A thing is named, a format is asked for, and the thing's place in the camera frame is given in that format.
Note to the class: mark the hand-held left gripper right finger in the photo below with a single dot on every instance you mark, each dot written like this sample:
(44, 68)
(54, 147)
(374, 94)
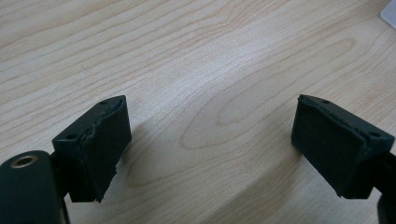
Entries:
(336, 146)

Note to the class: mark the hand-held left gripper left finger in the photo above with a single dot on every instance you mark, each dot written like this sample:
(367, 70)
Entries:
(93, 149)

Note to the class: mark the clear plastic pencil case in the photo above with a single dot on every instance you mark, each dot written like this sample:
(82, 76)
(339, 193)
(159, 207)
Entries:
(391, 12)

